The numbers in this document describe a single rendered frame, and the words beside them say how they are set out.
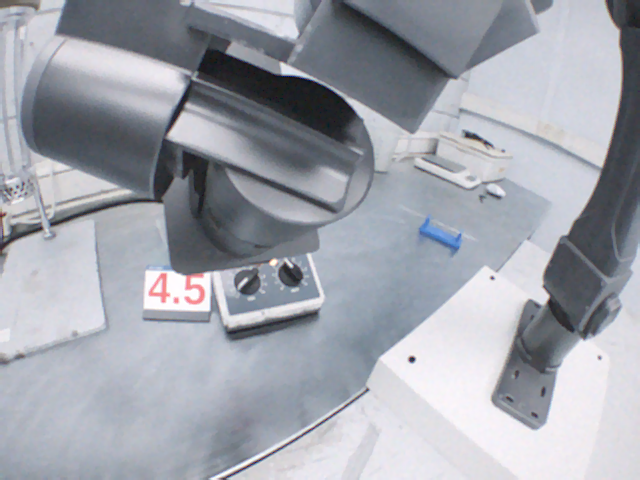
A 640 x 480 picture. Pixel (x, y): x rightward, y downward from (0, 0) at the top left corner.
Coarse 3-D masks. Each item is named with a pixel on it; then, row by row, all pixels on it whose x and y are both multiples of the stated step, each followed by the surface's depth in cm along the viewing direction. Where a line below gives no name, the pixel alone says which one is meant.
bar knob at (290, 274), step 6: (282, 264) 36; (288, 264) 35; (294, 264) 37; (282, 270) 36; (288, 270) 35; (294, 270) 35; (300, 270) 37; (282, 276) 36; (288, 276) 36; (294, 276) 35; (300, 276) 35; (282, 282) 36; (288, 282) 36; (294, 282) 36; (300, 282) 36
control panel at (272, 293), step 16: (304, 256) 39; (224, 272) 34; (272, 272) 36; (304, 272) 37; (224, 288) 33; (272, 288) 35; (288, 288) 36; (304, 288) 36; (240, 304) 33; (256, 304) 33; (272, 304) 34
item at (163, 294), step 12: (156, 276) 34; (168, 276) 35; (180, 276) 35; (192, 276) 35; (204, 276) 36; (156, 288) 34; (168, 288) 34; (180, 288) 35; (192, 288) 35; (204, 288) 35; (156, 300) 33; (168, 300) 34; (180, 300) 34; (192, 300) 35; (204, 300) 35
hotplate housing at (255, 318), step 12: (312, 264) 39; (216, 276) 34; (216, 288) 33; (312, 300) 36; (252, 312) 33; (264, 312) 34; (276, 312) 34; (288, 312) 35; (300, 312) 37; (312, 312) 38; (228, 324) 32; (240, 324) 33; (252, 324) 34
